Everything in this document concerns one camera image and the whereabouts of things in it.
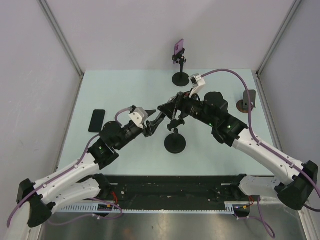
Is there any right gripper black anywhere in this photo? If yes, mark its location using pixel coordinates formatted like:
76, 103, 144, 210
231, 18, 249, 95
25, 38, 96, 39
158, 88, 216, 128

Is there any black round-base phone stand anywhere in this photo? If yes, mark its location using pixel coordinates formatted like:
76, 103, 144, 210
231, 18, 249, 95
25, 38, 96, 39
164, 119, 187, 154

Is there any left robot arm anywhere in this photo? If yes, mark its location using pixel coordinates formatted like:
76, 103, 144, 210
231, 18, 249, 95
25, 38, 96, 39
13, 107, 166, 228

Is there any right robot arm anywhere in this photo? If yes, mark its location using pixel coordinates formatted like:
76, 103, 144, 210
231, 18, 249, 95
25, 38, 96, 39
157, 92, 318, 211

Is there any black phone stand rear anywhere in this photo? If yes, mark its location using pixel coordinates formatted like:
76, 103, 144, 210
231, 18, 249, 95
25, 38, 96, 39
172, 48, 190, 87

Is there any wooden-base metal phone stand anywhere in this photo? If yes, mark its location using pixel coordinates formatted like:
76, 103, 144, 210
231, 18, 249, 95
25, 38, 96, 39
236, 89, 257, 114

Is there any purple smartphone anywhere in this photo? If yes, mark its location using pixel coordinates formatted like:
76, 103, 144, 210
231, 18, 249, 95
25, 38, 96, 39
172, 38, 185, 64

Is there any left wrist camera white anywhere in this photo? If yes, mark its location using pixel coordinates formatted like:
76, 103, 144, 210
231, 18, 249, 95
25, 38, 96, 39
128, 106, 149, 129

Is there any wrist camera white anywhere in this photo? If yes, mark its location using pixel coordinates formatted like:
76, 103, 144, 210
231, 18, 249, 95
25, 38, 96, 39
189, 73, 206, 99
128, 106, 149, 129

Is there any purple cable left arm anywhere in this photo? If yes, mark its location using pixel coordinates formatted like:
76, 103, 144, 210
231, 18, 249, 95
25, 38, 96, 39
6, 107, 133, 228

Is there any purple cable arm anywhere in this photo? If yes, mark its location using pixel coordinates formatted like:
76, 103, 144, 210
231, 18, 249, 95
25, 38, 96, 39
6, 107, 133, 228
202, 69, 316, 211

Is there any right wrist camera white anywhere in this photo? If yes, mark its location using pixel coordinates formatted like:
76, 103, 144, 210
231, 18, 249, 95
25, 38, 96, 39
189, 73, 206, 99

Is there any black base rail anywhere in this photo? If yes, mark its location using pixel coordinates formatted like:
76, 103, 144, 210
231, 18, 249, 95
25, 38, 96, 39
98, 174, 258, 212

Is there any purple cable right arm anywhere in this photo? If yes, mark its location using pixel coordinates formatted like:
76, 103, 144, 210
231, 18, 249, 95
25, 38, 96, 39
202, 69, 316, 211

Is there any white slotted cable duct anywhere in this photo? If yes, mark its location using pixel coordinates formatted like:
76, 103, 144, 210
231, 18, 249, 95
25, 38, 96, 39
53, 202, 251, 215

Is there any aluminium corner post left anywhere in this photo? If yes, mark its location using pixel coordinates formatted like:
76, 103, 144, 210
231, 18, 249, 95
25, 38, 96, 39
36, 0, 84, 80

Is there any aluminium corner post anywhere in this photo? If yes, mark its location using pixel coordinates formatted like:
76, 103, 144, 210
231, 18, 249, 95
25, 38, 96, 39
255, 0, 305, 78
36, 0, 84, 80

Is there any aluminium corner post right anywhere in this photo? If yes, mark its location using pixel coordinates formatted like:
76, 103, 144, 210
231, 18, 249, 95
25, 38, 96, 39
255, 0, 305, 78

